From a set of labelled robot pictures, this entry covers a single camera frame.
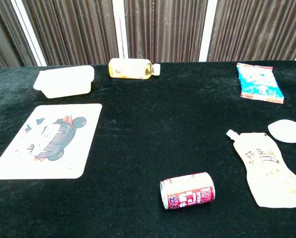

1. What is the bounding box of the small white object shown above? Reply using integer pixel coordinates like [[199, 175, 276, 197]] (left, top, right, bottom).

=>
[[267, 119, 296, 144]]

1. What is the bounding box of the white cartoon car card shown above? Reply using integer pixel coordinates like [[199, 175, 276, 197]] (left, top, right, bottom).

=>
[[0, 103, 103, 180]]

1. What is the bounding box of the black velvet table cloth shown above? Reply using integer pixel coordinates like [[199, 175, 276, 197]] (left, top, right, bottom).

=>
[[0, 60, 296, 238]]

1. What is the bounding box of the yellow tea plastic bottle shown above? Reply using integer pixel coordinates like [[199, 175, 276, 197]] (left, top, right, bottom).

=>
[[108, 58, 161, 80]]

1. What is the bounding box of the red white drink can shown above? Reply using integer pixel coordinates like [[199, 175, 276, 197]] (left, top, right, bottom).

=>
[[159, 172, 216, 210]]

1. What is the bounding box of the brown pleated curtain panel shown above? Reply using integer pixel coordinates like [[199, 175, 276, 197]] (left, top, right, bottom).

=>
[[125, 0, 209, 63], [207, 0, 296, 62], [22, 0, 119, 66], [0, 0, 37, 69]]

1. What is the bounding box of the white wipes packet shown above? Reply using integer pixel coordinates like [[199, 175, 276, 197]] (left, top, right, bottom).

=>
[[33, 64, 95, 99]]

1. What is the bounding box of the blue red snack bag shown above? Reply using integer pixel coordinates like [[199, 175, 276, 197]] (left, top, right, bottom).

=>
[[236, 62, 285, 105]]

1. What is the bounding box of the beige spouted drink pouch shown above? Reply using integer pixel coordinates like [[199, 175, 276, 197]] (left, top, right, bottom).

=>
[[225, 129, 296, 208]]

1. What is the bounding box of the white frame post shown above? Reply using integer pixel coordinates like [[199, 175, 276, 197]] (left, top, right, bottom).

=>
[[9, 0, 48, 67], [198, 0, 219, 62], [112, 0, 129, 60]]

